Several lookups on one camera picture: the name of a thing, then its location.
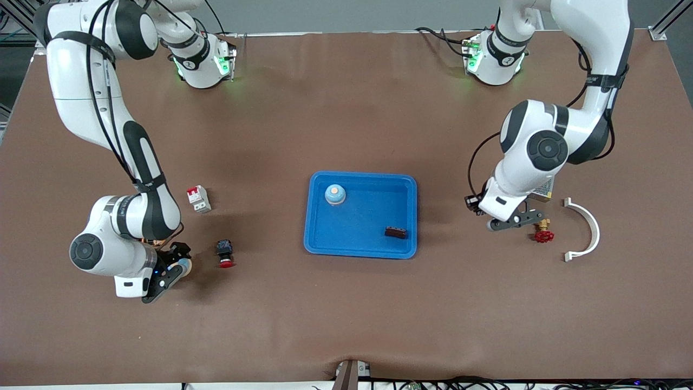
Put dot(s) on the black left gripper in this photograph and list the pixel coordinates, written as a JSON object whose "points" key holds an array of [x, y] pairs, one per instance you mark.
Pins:
{"points": [[472, 202]]}

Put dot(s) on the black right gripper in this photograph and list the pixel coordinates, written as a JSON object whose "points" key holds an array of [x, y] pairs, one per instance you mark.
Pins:
{"points": [[177, 250]]}

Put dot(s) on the light blue call bell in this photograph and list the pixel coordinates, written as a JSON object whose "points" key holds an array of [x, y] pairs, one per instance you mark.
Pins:
{"points": [[185, 268], [335, 195]]}

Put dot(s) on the dark brown block capacitor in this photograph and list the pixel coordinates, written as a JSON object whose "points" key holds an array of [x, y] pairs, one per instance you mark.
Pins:
{"points": [[396, 233]]}

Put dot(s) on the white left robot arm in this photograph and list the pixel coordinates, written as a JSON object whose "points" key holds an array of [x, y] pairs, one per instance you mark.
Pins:
{"points": [[595, 54]]}

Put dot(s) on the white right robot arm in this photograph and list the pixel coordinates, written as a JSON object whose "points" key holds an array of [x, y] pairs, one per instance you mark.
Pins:
{"points": [[81, 81]]}

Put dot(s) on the metal mesh power supply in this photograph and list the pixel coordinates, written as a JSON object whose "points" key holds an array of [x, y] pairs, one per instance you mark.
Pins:
{"points": [[546, 190]]}

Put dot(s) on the brass valve red handwheel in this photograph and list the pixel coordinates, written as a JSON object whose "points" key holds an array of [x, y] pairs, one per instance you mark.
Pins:
{"points": [[544, 236]]}

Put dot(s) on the red mushroom button black base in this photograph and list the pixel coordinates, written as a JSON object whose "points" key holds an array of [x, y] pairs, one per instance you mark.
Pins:
{"points": [[224, 248]]}

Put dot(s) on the blue plastic tray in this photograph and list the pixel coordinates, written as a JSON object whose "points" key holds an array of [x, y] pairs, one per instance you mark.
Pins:
{"points": [[363, 227]]}

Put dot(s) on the white circuit breaker red switch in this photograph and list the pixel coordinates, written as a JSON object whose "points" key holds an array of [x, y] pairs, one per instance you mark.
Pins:
{"points": [[199, 200]]}

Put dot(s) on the white curved plastic bracket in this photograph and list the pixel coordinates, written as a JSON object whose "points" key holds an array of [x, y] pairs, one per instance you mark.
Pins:
{"points": [[597, 233]]}

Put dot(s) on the aluminium frame profile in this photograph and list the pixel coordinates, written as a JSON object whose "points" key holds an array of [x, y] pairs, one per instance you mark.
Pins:
{"points": [[657, 34]]}

